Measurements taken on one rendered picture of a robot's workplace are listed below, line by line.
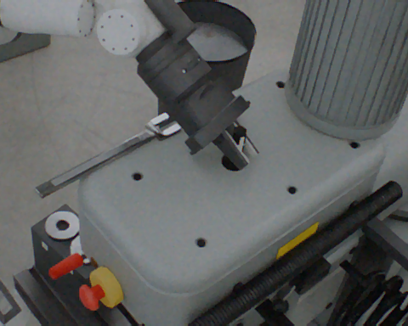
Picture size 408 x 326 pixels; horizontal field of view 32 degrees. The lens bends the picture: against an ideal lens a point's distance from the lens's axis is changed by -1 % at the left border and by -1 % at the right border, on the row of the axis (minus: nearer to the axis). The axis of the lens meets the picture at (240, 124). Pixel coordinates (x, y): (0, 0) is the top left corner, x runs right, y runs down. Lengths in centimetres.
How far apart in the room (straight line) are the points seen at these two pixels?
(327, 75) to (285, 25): 351
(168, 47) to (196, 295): 34
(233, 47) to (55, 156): 102
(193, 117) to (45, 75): 308
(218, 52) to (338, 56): 243
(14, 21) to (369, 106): 55
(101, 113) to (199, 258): 291
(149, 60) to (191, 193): 20
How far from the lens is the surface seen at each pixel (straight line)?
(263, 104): 119
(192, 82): 102
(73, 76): 406
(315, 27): 109
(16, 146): 370
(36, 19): 111
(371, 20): 103
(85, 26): 110
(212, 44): 353
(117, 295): 108
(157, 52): 102
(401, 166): 138
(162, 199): 103
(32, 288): 208
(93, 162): 107
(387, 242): 140
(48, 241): 193
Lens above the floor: 269
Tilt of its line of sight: 44 degrees down
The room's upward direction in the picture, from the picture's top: 11 degrees clockwise
